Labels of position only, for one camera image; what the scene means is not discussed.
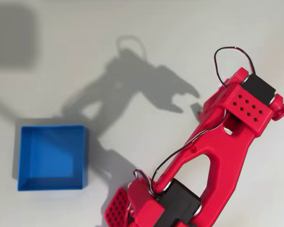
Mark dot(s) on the red robot arm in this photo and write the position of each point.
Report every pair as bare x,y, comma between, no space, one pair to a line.
217,151

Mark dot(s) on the blue plastic box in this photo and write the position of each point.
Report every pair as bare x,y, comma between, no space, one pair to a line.
52,156

